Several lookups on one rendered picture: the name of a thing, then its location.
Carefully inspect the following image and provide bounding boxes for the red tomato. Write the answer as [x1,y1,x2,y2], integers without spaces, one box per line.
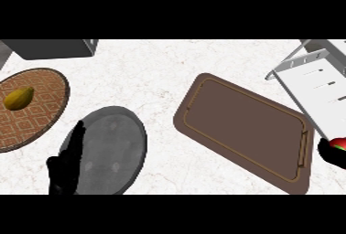
[328,136,346,152]

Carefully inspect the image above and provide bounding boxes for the dark grey appliance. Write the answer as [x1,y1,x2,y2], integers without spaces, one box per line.
[0,39,100,61]

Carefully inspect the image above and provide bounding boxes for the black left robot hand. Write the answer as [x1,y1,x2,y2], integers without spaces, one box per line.
[45,120,87,196]

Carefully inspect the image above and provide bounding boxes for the brown patterned round placemat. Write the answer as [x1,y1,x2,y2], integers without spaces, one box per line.
[0,67,70,154]

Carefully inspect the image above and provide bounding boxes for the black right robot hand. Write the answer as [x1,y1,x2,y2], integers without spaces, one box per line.
[316,137,346,170]

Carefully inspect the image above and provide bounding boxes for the white tiered basket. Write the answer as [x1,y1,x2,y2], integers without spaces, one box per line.
[263,39,346,144]

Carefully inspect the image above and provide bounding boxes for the brown rectangular tray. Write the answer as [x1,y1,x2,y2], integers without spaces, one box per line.
[171,72,316,196]

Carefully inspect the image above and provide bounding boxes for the grey round plate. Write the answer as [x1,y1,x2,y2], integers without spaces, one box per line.
[57,105,149,196]

